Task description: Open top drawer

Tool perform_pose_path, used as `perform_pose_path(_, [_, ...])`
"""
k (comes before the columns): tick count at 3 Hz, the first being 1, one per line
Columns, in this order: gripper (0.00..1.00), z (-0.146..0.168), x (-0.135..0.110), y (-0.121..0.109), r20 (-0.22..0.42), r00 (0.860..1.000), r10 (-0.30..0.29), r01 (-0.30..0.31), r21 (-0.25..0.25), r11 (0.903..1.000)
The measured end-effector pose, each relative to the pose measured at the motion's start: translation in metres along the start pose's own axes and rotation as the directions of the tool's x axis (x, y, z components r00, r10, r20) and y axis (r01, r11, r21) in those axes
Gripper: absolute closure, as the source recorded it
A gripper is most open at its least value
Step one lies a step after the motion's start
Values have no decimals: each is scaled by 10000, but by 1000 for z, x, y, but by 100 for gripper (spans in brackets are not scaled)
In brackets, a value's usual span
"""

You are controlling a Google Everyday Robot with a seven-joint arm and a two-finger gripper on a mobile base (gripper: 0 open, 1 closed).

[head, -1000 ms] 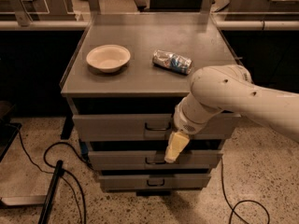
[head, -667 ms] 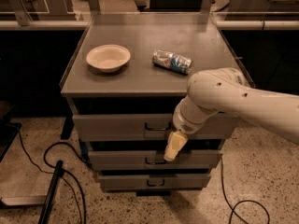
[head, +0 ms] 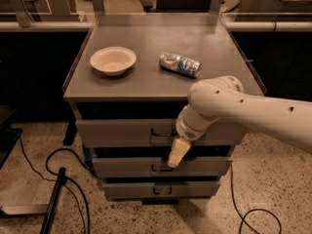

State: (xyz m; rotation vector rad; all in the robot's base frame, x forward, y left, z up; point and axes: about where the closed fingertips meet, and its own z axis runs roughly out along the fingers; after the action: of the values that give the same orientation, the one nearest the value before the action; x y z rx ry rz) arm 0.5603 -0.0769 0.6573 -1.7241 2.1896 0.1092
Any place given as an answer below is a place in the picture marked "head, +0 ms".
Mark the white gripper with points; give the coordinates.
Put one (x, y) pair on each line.
(187, 132)

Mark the grey drawer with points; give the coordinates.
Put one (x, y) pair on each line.
(162, 190)
(158, 167)
(151, 132)

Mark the dark equipment left edge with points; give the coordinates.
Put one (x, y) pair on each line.
(8, 135)

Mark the crushed silver blue can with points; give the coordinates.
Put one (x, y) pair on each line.
(180, 64)

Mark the grey middle drawer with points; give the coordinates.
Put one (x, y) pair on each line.
(158, 167)

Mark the grey top drawer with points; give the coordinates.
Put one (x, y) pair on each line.
(151, 132)

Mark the grey drawer cabinet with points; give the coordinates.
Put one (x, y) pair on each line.
(146, 91)

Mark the grey bottom drawer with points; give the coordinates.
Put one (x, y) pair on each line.
(162, 190)

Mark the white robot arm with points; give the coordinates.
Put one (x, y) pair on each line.
(210, 100)

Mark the white horizontal rail pipe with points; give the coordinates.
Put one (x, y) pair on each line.
(249, 26)

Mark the white paper bowl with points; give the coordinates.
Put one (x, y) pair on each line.
(113, 61)

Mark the black bar on floor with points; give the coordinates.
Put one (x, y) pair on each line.
(49, 215)

